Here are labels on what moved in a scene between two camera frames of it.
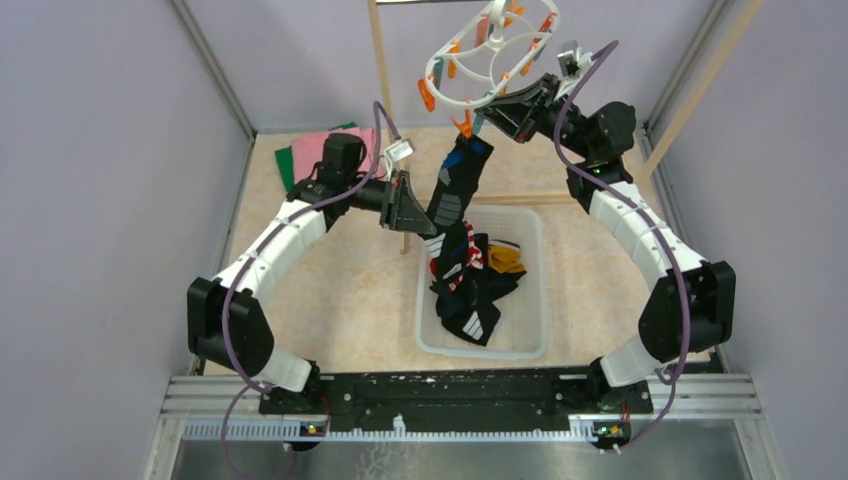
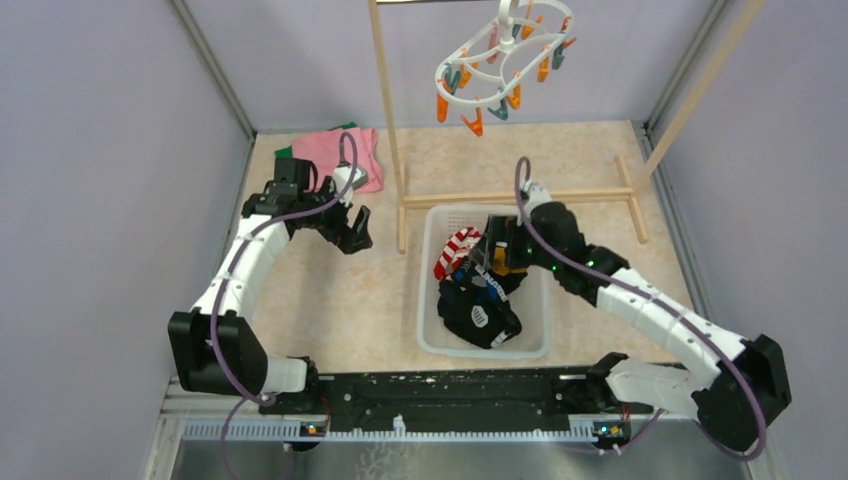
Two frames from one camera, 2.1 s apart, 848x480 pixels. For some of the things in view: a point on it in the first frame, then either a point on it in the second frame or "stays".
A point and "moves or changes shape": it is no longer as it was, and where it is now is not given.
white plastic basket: x=521 y=330 stays
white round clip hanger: x=496 y=49 moves or changes shape
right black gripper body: x=538 y=108 → x=523 y=249
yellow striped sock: x=505 y=259 stays
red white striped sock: x=475 y=258 moves or changes shape
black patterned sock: x=456 y=184 → x=474 y=305
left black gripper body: x=392 y=209 → x=330 y=222
